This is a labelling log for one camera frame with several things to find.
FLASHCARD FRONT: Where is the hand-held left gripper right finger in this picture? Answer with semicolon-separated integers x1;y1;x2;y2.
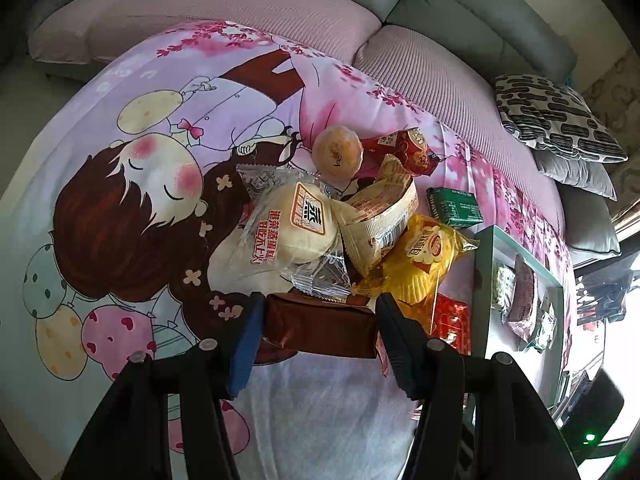
374;291;583;480

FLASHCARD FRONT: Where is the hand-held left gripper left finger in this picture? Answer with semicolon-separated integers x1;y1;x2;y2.
62;292;267;480

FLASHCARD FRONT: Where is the large red foil packet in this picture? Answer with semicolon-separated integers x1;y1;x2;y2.
425;294;472;357

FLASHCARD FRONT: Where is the brown foil snack packet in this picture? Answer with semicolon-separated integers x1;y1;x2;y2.
264;292;381;360

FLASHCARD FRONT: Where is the yellow cake packet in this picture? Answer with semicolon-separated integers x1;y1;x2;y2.
357;212;478;311

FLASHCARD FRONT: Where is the teal shallow tray box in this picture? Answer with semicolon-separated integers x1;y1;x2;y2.
472;225;568;361

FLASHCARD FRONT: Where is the cream bread packet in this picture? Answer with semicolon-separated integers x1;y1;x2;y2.
335;155;420;278

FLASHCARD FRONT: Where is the white steamed cake packet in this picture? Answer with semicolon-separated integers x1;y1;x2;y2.
207;162;351;301

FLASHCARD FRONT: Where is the orange jelly cup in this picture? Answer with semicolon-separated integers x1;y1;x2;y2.
312;125;364;181

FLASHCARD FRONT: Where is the green snack packet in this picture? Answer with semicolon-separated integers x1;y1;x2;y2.
426;186;483;228

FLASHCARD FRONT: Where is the small red snack packet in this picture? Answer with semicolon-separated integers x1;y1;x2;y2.
357;127;441;178

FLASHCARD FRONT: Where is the black upright device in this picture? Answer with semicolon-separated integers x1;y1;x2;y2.
562;372;626;461

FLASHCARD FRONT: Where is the black metal rack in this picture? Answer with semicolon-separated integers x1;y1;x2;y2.
575;257;640;323

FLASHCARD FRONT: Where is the grey quilted pillow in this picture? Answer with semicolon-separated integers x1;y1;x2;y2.
534;150;618;202

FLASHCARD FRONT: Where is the black white patterned pillow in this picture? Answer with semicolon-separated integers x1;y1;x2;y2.
494;74;628;163

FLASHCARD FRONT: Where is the printed cartoon blanket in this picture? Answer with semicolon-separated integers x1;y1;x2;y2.
0;19;573;480

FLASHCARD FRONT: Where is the patterned beige curtain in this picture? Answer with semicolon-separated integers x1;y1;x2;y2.
580;50;640;201

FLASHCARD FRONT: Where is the grey green sofa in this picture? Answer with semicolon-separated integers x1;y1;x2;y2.
0;0;621;261

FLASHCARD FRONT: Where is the pink ribbed sofa cover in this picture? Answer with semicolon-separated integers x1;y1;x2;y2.
27;0;566;221

